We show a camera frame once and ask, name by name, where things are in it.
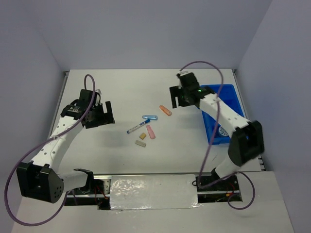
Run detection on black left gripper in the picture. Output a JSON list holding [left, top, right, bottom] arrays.
[[86, 101, 115, 129]]

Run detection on orange eraser stick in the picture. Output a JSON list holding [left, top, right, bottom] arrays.
[[159, 105, 172, 116]]

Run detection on light blue clip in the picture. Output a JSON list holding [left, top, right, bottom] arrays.
[[142, 115, 158, 120]]

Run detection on blue white marker pen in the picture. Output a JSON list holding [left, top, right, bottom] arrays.
[[126, 119, 150, 134]]

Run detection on blue patterned tape roll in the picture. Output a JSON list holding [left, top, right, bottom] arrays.
[[217, 125, 229, 137]]

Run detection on pink eraser stick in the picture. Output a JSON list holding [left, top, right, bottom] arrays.
[[146, 125, 156, 139]]

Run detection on small tan eraser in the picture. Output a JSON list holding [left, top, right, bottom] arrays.
[[139, 133, 146, 140]]

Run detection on grey beige eraser block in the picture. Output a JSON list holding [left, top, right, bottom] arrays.
[[135, 140, 146, 147]]

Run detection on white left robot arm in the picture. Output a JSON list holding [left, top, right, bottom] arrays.
[[17, 89, 115, 203]]

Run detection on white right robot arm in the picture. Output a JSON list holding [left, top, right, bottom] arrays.
[[170, 71, 264, 190]]

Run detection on blue plastic sorting bin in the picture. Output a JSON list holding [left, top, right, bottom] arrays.
[[202, 84, 244, 145]]

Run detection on silver foil tape sheet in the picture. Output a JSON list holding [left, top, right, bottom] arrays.
[[110, 174, 200, 210]]

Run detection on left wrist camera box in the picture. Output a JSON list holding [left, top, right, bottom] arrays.
[[93, 89, 102, 108]]

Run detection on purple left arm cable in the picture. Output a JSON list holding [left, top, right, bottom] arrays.
[[4, 74, 96, 227]]

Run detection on black metal base rail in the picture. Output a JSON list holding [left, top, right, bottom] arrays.
[[65, 174, 242, 211]]

